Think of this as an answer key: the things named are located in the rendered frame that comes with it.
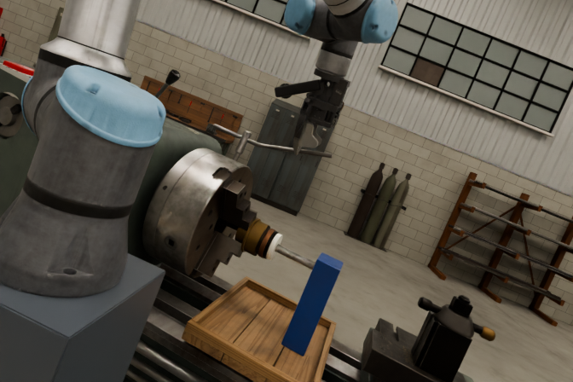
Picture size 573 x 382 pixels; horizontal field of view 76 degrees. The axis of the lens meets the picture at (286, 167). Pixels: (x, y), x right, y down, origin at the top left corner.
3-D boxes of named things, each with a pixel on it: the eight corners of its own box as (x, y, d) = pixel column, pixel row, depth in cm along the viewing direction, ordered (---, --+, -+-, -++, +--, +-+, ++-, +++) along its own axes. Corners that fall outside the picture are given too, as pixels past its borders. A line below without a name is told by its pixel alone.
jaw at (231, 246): (210, 229, 97) (185, 270, 93) (205, 224, 93) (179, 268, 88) (245, 247, 95) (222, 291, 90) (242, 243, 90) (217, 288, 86)
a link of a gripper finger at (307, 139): (309, 164, 88) (322, 128, 85) (287, 154, 89) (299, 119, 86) (313, 161, 91) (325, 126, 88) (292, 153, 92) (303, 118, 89)
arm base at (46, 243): (66, 315, 36) (100, 223, 35) (-61, 253, 38) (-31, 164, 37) (143, 269, 51) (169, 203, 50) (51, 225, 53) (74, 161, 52)
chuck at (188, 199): (133, 267, 80) (196, 139, 84) (193, 258, 111) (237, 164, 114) (166, 286, 78) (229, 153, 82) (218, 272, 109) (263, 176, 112)
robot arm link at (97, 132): (33, 198, 35) (81, 65, 34) (16, 156, 44) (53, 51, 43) (150, 214, 44) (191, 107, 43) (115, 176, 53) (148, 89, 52)
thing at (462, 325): (436, 323, 71) (442, 309, 71) (430, 309, 79) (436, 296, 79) (477, 344, 69) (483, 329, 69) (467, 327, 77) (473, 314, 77)
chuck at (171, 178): (120, 260, 81) (183, 133, 84) (183, 253, 112) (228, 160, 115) (133, 267, 81) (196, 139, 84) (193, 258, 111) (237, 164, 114)
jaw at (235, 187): (208, 214, 92) (210, 178, 85) (219, 202, 96) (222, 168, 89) (246, 233, 90) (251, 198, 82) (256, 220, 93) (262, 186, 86)
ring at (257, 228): (240, 215, 89) (274, 231, 87) (253, 211, 98) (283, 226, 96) (227, 250, 90) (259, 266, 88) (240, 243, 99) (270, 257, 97)
